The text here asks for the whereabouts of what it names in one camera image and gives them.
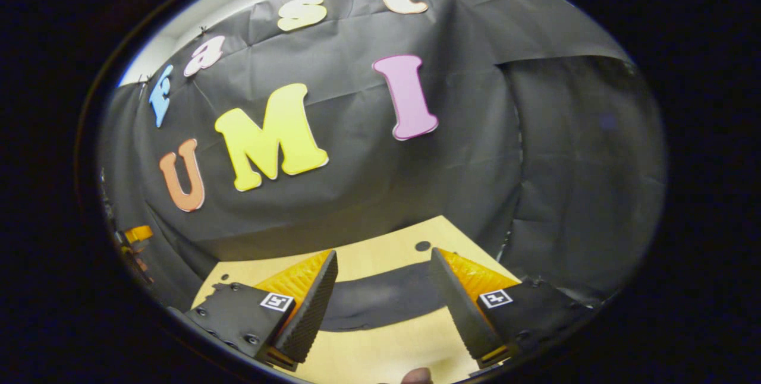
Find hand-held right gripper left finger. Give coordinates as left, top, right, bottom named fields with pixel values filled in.
left=169, top=250, right=339, bottom=372

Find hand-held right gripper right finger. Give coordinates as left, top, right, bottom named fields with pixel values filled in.
left=430, top=247, right=596, bottom=369

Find dark grey jeans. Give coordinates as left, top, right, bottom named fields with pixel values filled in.
left=321, top=261, right=461, bottom=332

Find black backdrop cloth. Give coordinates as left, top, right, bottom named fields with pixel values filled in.
left=95, top=0, right=666, bottom=313

